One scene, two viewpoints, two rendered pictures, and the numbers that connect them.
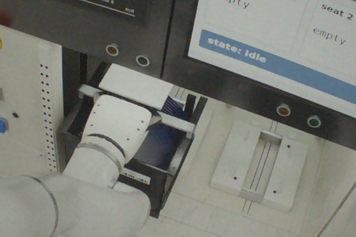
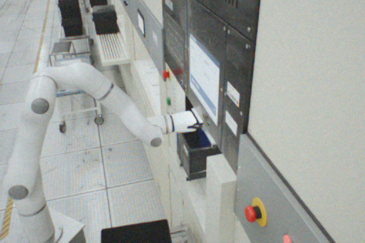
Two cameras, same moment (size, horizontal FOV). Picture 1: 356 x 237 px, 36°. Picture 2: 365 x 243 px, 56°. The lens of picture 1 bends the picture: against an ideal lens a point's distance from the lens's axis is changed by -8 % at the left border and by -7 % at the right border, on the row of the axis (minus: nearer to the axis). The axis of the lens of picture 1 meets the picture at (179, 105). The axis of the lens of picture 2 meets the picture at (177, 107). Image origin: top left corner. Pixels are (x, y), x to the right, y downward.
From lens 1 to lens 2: 1.02 m
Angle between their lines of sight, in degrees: 51
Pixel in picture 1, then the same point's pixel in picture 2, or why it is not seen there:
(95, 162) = (158, 118)
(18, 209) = (88, 71)
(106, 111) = (183, 114)
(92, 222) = (127, 117)
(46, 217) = (100, 86)
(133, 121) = (187, 120)
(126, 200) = (143, 120)
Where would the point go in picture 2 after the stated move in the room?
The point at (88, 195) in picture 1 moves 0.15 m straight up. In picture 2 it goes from (132, 108) to (128, 73)
